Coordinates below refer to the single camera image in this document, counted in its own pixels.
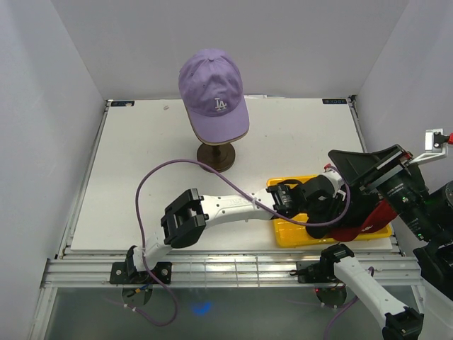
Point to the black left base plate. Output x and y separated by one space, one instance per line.
121 275

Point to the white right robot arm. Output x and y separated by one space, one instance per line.
409 297

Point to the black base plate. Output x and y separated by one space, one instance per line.
121 275
313 272

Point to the purple LA cap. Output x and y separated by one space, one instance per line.
211 88

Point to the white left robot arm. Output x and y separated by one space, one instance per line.
190 214

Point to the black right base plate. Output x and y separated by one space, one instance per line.
313 272

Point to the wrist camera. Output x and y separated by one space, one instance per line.
332 174
436 146

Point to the dark wooden round stand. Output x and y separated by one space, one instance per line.
219 157

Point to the aluminium front rail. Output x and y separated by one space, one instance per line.
203 270

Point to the red cap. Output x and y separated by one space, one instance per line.
375 226

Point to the beige cap black letter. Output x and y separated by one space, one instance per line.
212 133

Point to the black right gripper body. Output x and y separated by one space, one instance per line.
403 192

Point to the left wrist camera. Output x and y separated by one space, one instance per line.
332 174

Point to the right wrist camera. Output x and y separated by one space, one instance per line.
436 146

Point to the yellow plastic tray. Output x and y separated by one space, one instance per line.
293 233

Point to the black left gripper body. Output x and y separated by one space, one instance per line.
323 211

